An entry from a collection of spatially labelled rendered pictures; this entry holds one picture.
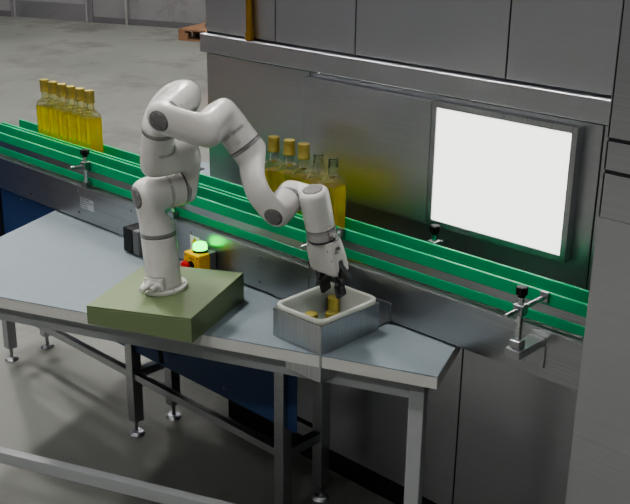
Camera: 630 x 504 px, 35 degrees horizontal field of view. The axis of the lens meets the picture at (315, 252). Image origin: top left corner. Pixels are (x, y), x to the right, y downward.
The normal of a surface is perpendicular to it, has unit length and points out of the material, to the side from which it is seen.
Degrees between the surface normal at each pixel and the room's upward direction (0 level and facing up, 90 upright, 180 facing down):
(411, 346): 0
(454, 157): 90
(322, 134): 90
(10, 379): 0
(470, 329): 90
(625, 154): 90
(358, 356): 0
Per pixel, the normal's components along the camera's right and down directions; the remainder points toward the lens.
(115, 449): 0.01, -0.94
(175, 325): -0.36, 0.32
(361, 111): -0.69, 0.24
